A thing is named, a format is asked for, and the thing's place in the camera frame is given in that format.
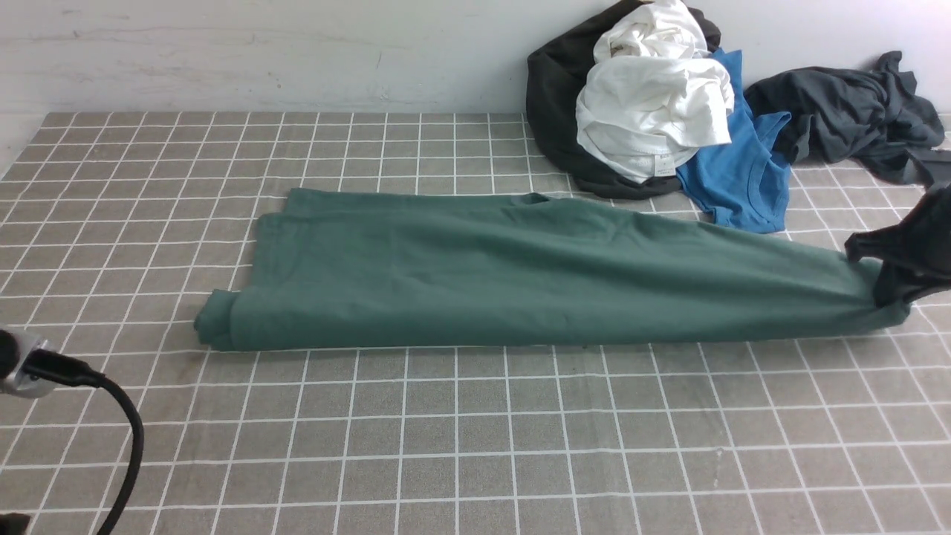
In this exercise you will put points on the white shirt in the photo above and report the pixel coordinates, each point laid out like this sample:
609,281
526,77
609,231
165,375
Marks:
655,95

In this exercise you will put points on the dark grey shirt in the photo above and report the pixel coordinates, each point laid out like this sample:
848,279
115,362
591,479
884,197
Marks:
872,116

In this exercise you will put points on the blue shirt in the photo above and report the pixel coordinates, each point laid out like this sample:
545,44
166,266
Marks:
745,183

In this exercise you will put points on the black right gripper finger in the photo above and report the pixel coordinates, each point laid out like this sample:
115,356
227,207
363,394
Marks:
896,283
892,245

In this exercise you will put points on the green long sleeve shirt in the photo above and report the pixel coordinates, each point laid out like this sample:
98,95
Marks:
365,270

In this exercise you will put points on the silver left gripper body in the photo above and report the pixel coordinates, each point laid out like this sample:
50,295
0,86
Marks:
16,346

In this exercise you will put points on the grey checkered tablecloth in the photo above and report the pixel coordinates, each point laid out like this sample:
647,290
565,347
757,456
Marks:
116,226

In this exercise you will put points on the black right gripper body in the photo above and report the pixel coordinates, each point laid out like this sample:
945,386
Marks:
927,239

